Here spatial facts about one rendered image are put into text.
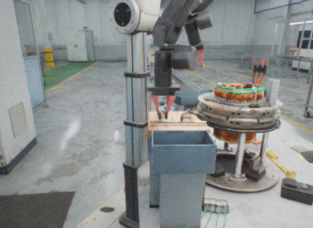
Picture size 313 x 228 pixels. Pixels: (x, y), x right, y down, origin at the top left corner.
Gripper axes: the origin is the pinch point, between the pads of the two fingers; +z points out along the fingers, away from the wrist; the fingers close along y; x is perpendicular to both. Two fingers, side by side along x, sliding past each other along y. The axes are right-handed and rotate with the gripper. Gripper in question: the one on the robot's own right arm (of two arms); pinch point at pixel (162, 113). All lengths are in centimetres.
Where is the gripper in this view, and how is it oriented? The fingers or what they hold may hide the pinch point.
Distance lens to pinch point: 75.7
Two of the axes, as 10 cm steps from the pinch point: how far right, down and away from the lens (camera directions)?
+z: -0.1, 9.5, 3.0
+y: 10.0, -0.1, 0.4
